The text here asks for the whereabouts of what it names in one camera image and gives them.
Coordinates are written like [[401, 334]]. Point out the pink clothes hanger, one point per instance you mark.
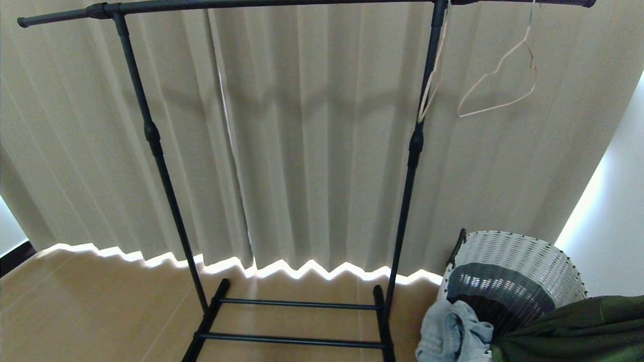
[[421, 111], [498, 102]]

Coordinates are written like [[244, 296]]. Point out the green printed shirt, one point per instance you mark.
[[578, 332]]

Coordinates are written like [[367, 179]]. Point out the black clothes rack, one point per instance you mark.
[[152, 133]]

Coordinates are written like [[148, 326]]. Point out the white laundry basket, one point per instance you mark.
[[513, 261]]

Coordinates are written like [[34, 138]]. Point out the pale grey garment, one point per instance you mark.
[[453, 332]]

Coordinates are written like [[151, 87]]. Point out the window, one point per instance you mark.
[[15, 259]]

